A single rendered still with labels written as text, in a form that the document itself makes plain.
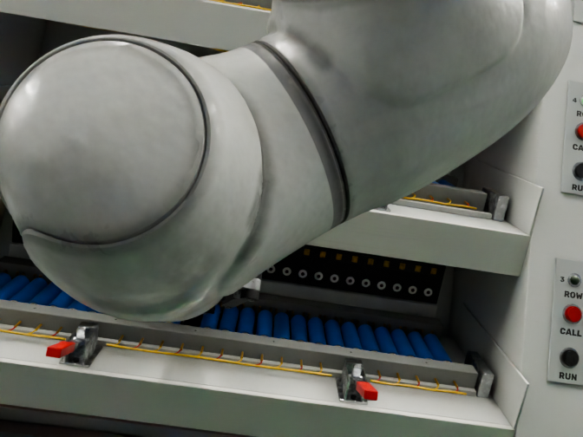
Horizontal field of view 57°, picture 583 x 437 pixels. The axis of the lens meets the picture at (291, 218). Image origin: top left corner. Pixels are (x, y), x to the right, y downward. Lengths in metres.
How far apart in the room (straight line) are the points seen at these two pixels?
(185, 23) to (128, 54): 0.41
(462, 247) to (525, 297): 0.08
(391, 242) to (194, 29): 0.30
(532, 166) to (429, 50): 0.40
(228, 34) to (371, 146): 0.38
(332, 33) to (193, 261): 0.11
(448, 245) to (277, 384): 0.22
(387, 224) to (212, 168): 0.39
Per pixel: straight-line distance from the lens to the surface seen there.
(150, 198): 0.17
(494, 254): 0.59
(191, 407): 0.55
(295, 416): 0.54
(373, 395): 0.49
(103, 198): 0.17
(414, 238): 0.56
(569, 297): 0.61
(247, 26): 0.60
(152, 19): 0.61
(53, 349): 0.49
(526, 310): 0.59
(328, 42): 0.24
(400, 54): 0.24
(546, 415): 0.61
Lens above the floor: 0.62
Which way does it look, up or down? 8 degrees up
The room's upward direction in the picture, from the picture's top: 8 degrees clockwise
